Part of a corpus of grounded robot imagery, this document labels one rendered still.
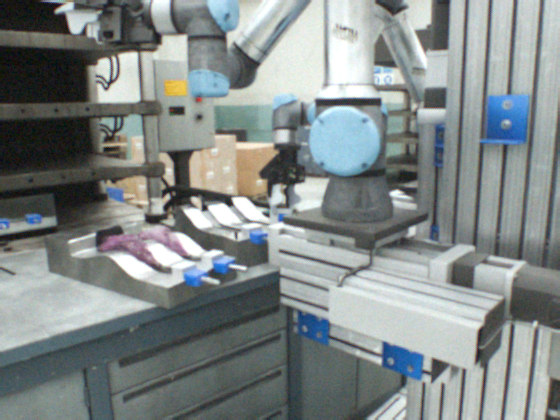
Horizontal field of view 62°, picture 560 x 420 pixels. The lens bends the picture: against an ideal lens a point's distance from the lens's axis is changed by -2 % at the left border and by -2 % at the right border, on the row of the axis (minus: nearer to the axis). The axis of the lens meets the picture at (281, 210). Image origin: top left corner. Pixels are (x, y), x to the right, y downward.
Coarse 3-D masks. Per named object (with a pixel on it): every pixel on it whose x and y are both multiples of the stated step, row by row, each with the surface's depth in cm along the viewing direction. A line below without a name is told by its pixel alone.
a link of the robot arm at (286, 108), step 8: (280, 96) 143; (288, 96) 142; (296, 96) 144; (280, 104) 142; (288, 104) 142; (296, 104) 143; (280, 112) 142; (288, 112) 142; (296, 112) 142; (280, 120) 143; (288, 120) 142; (296, 120) 143; (280, 128) 143; (288, 128) 142; (296, 128) 144
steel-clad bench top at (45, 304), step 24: (0, 264) 146; (24, 264) 146; (264, 264) 143; (0, 288) 126; (24, 288) 126; (48, 288) 126; (72, 288) 126; (96, 288) 126; (216, 288) 125; (0, 312) 111; (24, 312) 111; (48, 312) 111; (72, 312) 111; (96, 312) 111; (120, 312) 111; (0, 336) 99; (24, 336) 99; (48, 336) 99
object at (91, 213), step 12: (60, 204) 246; (72, 204) 246; (84, 204) 245; (96, 204) 245; (108, 204) 244; (120, 204) 244; (60, 216) 218; (72, 216) 218; (84, 216) 218; (96, 216) 217; (108, 216) 217; (120, 216) 217; (132, 216) 216; (144, 216) 215; (60, 228) 196; (72, 228) 196; (144, 228) 194; (0, 252) 164; (12, 252) 164; (24, 252) 165
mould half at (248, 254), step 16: (176, 208) 162; (192, 208) 161; (224, 208) 166; (240, 208) 168; (160, 224) 174; (176, 224) 164; (192, 224) 155; (208, 224) 155; (224, 224) 157; (240, 224) 158; (192, 240) 156; (208, 240) 149; (224, 240) 141; (240, 240) 137; (240, 256) 138; (256, 256) 141
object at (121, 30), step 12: (120, 0) 89; (108, 12) 90; (120, 12) 88; (132, 12) 90; (144, 12) 87; (108, 24) 91; (120, 24) 89; (132, 24) 90; (144, 24) 90; (108, 36) 90; (120, 36) 89; (132, 36) 90; (144, 36) 89; (156, 36) 91; (120, 48) 96; (132, 48) 96
